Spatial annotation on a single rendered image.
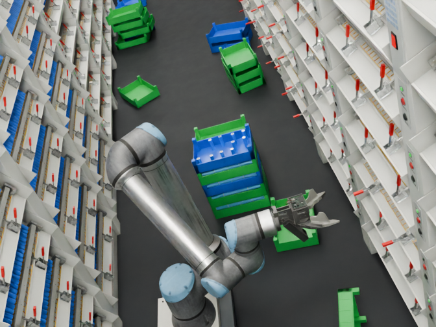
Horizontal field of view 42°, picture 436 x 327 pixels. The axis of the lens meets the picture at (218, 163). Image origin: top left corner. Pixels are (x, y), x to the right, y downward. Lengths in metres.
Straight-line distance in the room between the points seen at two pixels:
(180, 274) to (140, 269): 0.69
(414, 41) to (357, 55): 0.55
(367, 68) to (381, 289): 1.12
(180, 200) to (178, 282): 0.33
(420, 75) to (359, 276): 1.44
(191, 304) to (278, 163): 1.19
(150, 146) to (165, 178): 0.14
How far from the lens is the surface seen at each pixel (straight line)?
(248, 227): 1.87
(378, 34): 1.45
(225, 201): 2.93
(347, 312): 2.21
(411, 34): 1.21
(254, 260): 1.96
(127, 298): 2.86
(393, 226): 2.00
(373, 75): 1.65
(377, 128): 1.77
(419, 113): 1.32
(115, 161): 2.04
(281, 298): 2.56
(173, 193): 2.16
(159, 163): 2.11
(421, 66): 1.25
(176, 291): 2.25
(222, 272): 1.92
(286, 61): 3.38
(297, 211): 1.87
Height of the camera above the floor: 1.98
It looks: 36 degrees down
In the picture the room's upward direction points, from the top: 22 degrees counter-clockwise
